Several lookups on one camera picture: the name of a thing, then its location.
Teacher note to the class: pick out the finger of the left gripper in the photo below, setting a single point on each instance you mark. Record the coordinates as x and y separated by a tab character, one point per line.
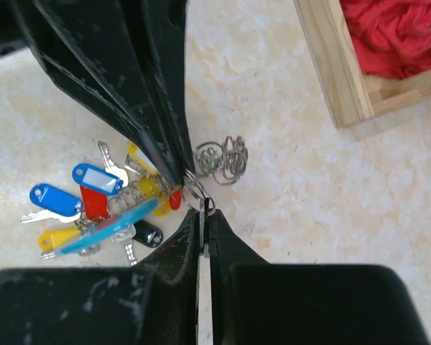
165	23

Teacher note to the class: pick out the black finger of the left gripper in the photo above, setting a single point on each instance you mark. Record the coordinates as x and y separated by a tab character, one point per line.
98	53

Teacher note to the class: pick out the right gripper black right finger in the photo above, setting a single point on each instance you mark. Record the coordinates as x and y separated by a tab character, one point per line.
226	249

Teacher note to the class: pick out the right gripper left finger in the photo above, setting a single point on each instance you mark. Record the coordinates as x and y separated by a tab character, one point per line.
171	289

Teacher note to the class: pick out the red tagged key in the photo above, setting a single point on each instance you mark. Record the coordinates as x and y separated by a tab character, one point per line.
202	205

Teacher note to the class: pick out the large metal keyring with keys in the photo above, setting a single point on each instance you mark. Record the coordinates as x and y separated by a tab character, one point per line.
116	200

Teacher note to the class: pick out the red cloth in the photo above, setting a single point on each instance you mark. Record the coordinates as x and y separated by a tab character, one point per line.
392	39

